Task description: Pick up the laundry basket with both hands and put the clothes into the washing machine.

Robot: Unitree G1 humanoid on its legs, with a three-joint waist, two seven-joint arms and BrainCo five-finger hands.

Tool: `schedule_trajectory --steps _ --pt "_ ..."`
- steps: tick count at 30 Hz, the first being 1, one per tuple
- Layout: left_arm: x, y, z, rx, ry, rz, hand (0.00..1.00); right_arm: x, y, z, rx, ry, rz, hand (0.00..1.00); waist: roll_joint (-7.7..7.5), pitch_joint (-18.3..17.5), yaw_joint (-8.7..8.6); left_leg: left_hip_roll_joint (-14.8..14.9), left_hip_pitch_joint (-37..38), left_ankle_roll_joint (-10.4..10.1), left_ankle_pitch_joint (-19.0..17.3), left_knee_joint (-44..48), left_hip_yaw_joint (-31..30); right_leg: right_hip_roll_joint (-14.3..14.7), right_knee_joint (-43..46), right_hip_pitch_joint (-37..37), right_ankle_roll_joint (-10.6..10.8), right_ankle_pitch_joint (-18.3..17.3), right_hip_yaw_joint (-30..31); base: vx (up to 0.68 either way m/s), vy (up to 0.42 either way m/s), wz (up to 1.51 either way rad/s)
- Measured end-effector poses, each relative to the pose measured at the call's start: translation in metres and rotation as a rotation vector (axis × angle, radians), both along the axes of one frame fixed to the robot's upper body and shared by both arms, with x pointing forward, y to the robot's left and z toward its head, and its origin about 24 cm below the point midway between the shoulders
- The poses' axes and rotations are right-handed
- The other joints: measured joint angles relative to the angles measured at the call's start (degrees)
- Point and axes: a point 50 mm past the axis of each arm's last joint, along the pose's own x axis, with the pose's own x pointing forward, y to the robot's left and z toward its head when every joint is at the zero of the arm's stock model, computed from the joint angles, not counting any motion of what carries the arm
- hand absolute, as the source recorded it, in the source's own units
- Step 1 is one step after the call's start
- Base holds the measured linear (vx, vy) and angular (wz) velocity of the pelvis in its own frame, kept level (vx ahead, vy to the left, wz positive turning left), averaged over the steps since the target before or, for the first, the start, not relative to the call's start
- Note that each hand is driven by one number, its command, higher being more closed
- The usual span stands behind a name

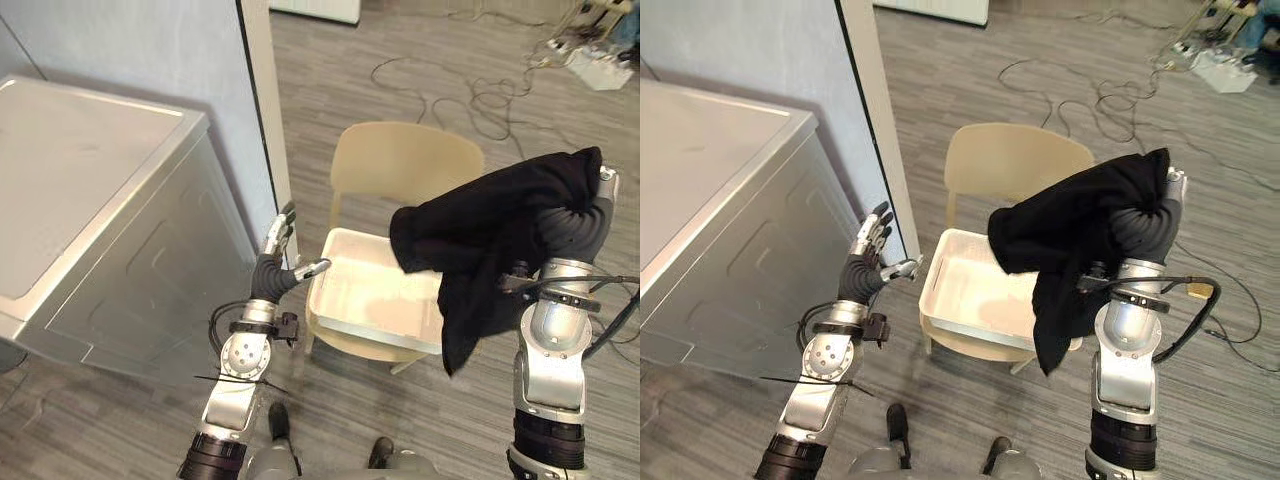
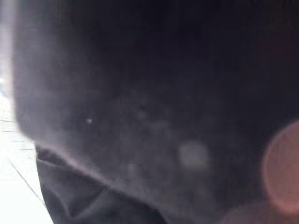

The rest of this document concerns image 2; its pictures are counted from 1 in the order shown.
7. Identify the right robot hand black cloth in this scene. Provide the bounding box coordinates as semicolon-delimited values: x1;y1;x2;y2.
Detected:
13;0;299;224

